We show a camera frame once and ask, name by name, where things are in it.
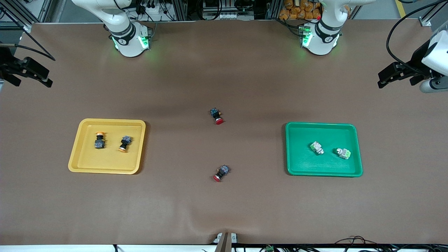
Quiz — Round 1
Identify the yellow plastic tray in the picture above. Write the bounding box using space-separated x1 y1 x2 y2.
68 118 146 175

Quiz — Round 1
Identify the orange items pile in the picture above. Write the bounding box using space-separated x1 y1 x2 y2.
279 0 322 20

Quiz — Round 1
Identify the green plastic tray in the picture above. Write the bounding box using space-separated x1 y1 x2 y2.
285 122 363 177

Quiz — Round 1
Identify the white power strip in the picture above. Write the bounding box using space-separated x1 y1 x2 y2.
202 12 254 21

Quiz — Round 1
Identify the red push button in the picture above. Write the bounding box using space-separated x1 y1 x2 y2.
210 108 224 125
213 165 230 182

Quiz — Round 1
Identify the brown table mat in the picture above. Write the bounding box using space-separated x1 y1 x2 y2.
0 19 448 245

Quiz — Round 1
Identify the aluminium frame profile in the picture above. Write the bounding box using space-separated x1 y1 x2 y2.
0 0 37 32
420 0 448 27

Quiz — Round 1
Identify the black cable bundle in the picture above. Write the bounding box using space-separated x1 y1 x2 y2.
329 236 448 252

